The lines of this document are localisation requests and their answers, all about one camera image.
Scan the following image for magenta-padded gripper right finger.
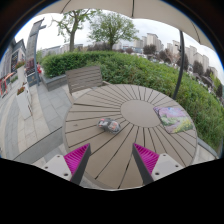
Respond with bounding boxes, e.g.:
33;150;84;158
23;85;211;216
131;143;184;186

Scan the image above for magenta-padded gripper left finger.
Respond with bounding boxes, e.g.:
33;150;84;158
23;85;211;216
41;143;92;186

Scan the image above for floral printed mouse pad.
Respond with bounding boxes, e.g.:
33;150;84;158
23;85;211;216
152;105;195;135

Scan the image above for white rectangular planter box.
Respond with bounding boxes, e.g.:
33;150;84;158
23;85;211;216
14;66;34;120

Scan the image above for brown slatted outdoor chair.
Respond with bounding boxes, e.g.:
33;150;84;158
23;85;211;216
65;65;111;102

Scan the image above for green hedge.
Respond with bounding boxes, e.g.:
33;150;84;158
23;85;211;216
40;50;224;158

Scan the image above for dark curved parasol pole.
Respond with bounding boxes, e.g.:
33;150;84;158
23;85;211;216
171;30;186;101

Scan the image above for tall grey sign pillar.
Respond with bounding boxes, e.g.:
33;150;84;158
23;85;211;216
25;18;47;88

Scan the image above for distant apartment buildings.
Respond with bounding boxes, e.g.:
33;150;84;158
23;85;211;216
133;32;211;73

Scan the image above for tall bare-trunk tree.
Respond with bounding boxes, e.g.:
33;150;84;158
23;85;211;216
51;9;98;53

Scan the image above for round leafy green tree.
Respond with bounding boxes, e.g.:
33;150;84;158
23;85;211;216
87;11;140;51

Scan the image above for beige parasol canopy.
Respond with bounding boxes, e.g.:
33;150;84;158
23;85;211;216
36;0;216;52

